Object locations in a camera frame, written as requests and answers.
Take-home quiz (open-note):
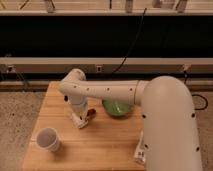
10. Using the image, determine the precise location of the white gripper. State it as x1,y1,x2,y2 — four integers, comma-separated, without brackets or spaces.
68,95,88,129

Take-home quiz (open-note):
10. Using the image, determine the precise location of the red pepper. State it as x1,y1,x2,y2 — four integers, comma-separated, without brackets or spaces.
87,109,96,118

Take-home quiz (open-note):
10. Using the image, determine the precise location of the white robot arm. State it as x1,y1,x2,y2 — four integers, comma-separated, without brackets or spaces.
59,69,203,171

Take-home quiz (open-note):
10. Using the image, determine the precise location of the wooden table board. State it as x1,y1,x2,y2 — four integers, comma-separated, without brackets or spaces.
22,82,145,171

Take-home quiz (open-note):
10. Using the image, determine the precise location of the white cup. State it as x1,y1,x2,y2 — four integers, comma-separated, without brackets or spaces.
36,128,60,152

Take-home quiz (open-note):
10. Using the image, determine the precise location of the green bowl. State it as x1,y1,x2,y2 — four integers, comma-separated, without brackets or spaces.
102,100,132,117

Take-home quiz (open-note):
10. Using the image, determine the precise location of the black cable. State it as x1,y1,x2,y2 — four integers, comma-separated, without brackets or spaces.
111,7,148,74

